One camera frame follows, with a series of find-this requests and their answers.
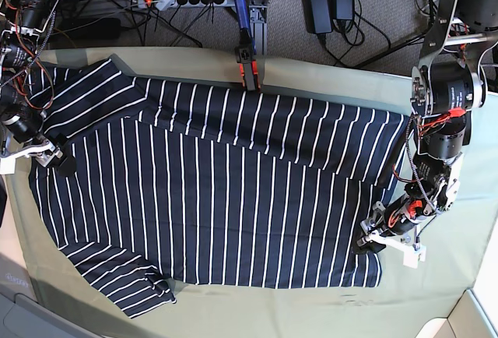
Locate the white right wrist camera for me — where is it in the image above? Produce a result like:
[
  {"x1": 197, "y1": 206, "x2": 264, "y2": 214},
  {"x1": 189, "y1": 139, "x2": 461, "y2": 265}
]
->
[{"x1": 0, "y1": 155, "x2": 16, "y2": 175}]

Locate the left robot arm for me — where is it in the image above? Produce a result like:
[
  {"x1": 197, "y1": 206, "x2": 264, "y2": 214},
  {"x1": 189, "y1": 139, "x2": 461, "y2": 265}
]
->
[{"x1": 352, "y1": 0, "x2": 497, "y2": 262}]

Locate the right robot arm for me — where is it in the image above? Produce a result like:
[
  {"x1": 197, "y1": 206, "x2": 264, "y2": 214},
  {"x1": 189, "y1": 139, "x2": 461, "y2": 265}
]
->
[{"x1": 1, "y1": 0, "x2": 76, "y2": 177}]

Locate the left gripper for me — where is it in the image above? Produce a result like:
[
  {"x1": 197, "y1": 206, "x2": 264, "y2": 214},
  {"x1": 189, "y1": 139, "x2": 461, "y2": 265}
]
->
[{"x1": 351, "y1": 201, "x2": 419, "y2": 255}]

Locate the black power adapter left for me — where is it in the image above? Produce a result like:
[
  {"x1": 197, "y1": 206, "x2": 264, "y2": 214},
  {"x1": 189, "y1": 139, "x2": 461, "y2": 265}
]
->
[{"x1": 303, "y1": 0, "x2": 332, "y2": 35}]

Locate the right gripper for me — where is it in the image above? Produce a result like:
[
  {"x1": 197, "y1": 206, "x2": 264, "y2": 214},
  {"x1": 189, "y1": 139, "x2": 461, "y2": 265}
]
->
[{"x1": 1, "y1": 133, "x2": 77, "y2": 177}]

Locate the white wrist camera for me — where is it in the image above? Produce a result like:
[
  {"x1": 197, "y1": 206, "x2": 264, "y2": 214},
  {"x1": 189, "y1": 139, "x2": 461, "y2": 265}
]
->
[
  {"x1": 0, "y1": 155, "x2": 16, "y2": 175},
  {"x1": 403, "y1": 246, "x2": 426, "y2": 269}
]

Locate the blue orange bar clamp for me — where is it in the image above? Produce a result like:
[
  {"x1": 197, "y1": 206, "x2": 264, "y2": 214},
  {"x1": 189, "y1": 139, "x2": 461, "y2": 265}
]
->
[{"x1": 234, "y1": 0, "x2": 260, "y2": 91}]

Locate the navy white striped T-shirt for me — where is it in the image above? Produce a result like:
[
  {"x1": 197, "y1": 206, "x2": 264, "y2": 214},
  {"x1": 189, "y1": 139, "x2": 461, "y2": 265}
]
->
[{"x1": 26, "y1": 60, "x2": 408, "y2": 318}]

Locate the aluminium frame post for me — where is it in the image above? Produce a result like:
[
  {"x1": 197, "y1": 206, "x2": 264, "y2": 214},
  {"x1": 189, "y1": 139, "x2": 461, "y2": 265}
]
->
[{"x1": 247, "y1": 0, "x2": 269, "y2": 55}]

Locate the black tripod stand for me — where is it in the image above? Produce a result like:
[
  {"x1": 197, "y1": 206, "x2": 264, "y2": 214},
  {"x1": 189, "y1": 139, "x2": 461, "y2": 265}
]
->
[{"x1": 353, "y1": 0, "x2": 437, "y2": 69}]

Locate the grey power strip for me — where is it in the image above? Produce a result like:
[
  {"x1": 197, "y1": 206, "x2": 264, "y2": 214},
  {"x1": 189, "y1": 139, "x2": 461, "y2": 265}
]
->
[{"x1": 133, "y1": 0, "x2": 234, "y2": 11}]

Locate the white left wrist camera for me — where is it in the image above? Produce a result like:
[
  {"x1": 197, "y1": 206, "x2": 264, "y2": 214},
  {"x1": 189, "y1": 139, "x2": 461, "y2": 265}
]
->
[{"x1": 403, "y1": 246, "x2": 426, "y2": 269}]

